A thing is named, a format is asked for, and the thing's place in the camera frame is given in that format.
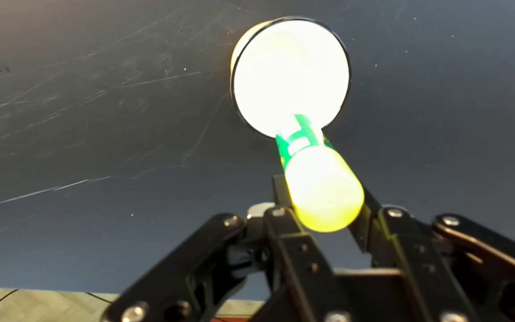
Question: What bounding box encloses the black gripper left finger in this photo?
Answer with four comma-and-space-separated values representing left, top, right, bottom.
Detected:
100, 174, 356, 322

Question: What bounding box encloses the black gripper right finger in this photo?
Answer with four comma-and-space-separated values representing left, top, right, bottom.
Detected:
347, 190, 515, 322

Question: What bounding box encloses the yellow mug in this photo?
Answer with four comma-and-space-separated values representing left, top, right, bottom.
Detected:
227, 15, 352, 143

